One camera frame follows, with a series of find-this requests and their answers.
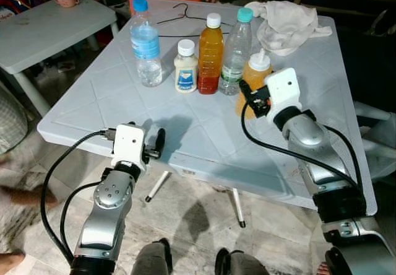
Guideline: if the long black left arm cable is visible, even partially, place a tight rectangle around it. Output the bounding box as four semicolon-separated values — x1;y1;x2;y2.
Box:
40;129;119;266

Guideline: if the large white plastic table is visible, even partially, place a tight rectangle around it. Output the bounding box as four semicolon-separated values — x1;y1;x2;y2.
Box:
37;0;379;217

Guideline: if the robot left leg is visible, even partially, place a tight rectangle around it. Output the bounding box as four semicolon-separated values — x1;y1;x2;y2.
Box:
131;238;174;275

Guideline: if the pink cup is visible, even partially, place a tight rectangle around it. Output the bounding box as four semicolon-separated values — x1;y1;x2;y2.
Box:
53;0;80;9

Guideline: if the robot right leg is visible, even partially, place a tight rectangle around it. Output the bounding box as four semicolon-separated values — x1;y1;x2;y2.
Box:
215;247;270;275

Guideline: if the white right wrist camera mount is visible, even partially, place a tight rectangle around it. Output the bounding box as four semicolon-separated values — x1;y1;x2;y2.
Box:
263;68;304;119

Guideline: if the orange liquid bottle white cap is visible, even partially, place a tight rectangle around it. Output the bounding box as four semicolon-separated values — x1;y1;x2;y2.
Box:
197;12;225;95

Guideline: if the short black left arm cable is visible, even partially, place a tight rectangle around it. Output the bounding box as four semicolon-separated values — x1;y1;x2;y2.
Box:
60;181;103;257

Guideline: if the bare person foot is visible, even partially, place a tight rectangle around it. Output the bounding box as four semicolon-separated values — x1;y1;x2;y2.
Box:
0;185;61;209
0;250;27;274

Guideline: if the black wire hanger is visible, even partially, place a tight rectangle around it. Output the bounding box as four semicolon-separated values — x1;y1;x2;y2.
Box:
155;2;239;39

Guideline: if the pale woven basket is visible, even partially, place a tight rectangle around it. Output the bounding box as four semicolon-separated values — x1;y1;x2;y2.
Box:
0;82;29;155

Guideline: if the orange squeeze bottle white nozzle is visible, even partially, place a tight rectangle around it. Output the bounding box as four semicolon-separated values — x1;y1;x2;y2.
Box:
235;48;273;118

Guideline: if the small white plastic table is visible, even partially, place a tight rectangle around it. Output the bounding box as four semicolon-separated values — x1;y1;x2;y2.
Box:
0;0;119;118

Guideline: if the water bottle blue cap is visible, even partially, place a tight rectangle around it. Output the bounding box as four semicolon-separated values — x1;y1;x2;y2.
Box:
129;0;164;88

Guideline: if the white plastic stool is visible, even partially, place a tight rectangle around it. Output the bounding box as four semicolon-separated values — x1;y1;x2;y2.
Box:
354;100;396;183

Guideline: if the crumpled white cloth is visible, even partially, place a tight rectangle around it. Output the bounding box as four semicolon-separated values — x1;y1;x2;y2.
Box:
244;1;334;57

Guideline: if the clear bottle teal cap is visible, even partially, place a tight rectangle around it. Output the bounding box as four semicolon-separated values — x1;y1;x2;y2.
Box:
218;7;254;96

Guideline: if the white lidded mayonnaise jar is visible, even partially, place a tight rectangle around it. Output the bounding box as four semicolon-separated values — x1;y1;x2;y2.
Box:
174;38;199;94

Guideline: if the robot leg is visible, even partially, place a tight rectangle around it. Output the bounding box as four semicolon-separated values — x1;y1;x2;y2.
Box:
215;247;270;275
131;238;174;275

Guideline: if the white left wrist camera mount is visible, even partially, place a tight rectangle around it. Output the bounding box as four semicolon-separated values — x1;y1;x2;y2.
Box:
111;123;147;172

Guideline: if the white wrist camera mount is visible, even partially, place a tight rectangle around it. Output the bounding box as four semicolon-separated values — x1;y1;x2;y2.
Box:
111;123;147;172
263;68;304;119

